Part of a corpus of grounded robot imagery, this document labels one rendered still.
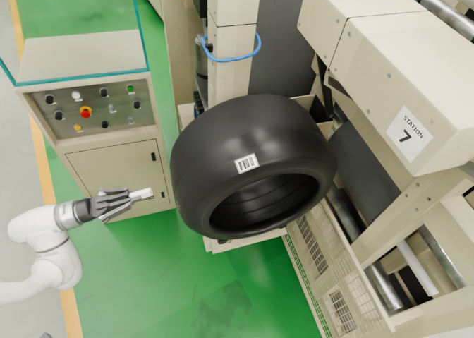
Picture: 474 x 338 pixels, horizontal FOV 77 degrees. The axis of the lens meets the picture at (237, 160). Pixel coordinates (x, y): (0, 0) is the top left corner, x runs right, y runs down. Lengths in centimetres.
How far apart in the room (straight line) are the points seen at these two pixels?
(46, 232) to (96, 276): 127
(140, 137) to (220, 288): 114
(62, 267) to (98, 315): 117
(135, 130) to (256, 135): 97
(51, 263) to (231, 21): 92
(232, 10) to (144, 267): 179
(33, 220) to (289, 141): 81
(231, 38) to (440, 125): 65
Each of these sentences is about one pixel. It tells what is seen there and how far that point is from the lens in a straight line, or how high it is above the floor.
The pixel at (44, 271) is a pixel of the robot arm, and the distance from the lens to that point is 112.
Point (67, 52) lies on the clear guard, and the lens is 143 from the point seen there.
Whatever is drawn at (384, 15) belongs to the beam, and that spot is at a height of 178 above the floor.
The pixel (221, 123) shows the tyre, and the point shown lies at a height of 146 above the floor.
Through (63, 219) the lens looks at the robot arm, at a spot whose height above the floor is 124.
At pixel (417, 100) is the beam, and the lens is 67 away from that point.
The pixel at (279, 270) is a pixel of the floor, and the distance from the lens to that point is 227.
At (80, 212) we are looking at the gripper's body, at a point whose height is 125.
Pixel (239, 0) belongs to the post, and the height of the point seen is 173.
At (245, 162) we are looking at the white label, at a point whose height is 146.
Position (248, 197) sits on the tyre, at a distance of 141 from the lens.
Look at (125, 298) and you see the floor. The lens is 225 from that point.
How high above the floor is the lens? 212
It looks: 52 degrees down
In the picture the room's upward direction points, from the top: 7 degrees clockwise
